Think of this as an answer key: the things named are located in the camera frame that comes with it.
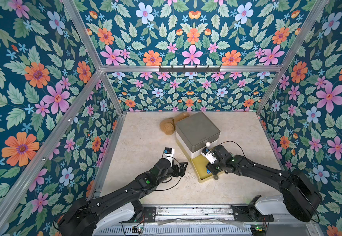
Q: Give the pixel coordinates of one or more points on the grey three-drawer cabinet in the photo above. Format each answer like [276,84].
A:
[198,122]

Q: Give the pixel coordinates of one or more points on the yellow bottom drawer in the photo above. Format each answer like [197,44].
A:
[199,166]

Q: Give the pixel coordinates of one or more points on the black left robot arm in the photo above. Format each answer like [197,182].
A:
[88,218]

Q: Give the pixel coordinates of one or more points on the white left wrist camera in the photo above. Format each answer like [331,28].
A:
[168,154]

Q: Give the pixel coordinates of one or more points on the brown plush teddy bear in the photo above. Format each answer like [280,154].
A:
[168,126]

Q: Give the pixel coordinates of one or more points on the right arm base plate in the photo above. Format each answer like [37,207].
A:
[249,213]

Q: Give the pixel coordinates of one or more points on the aluminium front rail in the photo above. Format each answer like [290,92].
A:
[209,220]

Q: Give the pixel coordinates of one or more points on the white drawer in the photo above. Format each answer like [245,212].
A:
[184,139]

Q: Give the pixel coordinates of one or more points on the black wall hook rack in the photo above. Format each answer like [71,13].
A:
[183,69]

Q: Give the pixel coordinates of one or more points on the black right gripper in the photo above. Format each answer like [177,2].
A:
[213,166]

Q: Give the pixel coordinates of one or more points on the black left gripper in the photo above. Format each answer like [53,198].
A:
[180,172]

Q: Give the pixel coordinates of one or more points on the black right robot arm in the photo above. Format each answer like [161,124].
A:
[300,196]

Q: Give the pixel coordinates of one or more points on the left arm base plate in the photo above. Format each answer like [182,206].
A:
[143,214]

